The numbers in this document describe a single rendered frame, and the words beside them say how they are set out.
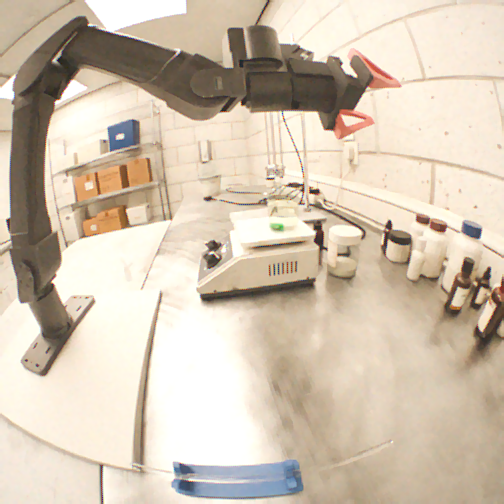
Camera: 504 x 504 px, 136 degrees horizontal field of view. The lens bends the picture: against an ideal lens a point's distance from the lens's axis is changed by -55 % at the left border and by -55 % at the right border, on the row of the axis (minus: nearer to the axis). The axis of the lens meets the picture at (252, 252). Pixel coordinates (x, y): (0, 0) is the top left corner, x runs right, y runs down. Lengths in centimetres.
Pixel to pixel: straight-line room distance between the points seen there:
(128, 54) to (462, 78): 61
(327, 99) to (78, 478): 50
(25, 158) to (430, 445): 52
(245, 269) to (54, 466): 40
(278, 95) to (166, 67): 13
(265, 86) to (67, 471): 47
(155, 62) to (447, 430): 48
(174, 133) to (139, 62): 253
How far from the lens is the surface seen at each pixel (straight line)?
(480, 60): 61
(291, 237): 34
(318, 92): 28
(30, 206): 31
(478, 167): 56
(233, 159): 275
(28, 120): 32
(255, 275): 34
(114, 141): 263
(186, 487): 20
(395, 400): 26
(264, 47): 29
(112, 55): 29
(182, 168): 274
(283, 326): 30
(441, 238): 46
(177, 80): 25
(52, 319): 37
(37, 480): 33
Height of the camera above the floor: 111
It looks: 24 degrees down
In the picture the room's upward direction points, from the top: 5 degrees counter-clockwise
